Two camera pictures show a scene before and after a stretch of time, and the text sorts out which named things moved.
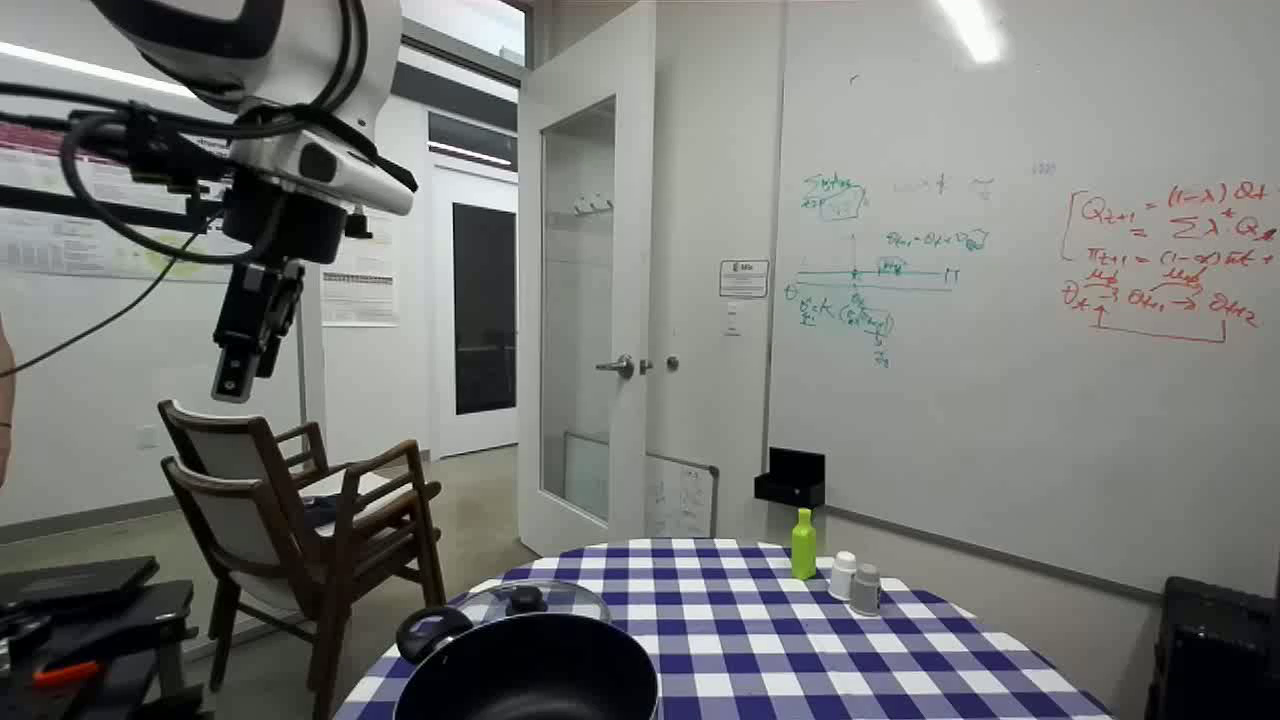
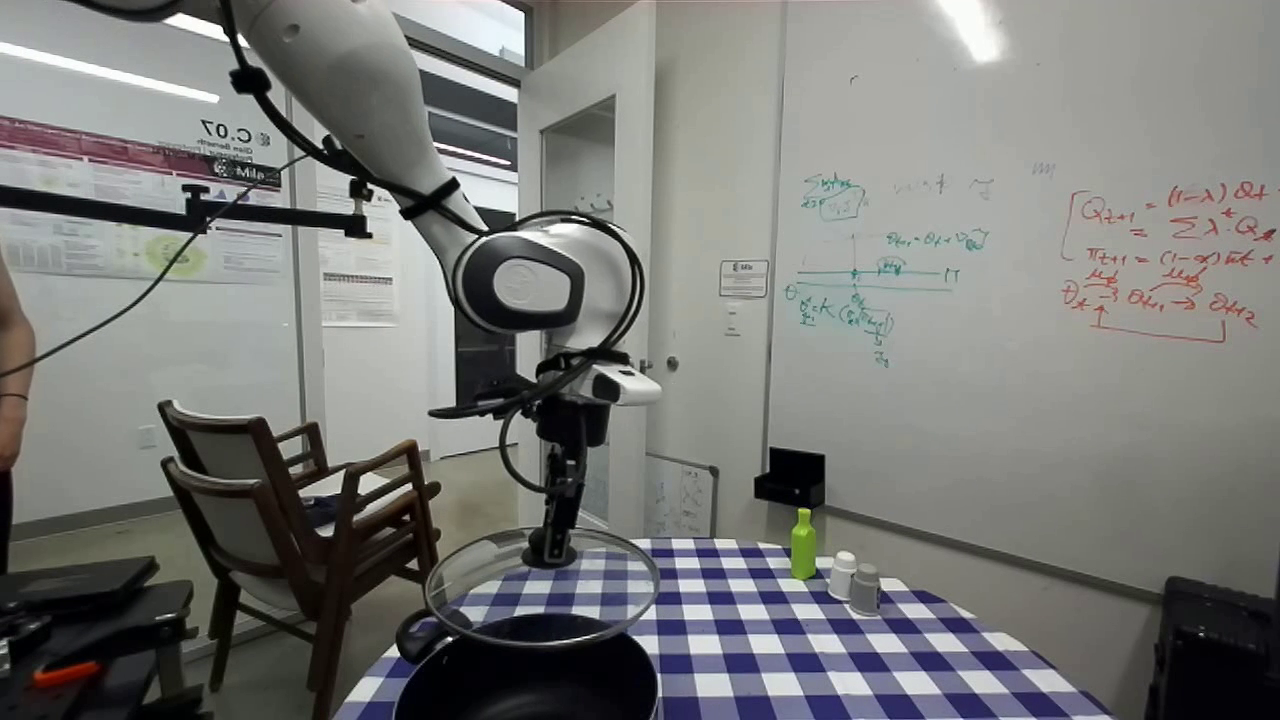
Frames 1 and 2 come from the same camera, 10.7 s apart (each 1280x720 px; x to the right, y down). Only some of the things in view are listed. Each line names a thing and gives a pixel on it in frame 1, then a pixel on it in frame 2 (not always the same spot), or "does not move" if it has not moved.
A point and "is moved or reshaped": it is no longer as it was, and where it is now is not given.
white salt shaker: x=845 y=572 does not move
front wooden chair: x=306 y=566 does not move
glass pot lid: x=519 y=599 is moved or reshaped
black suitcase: x=1219 y=655 does not move
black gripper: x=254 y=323 to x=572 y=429
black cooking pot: x=520 y=667 does not move
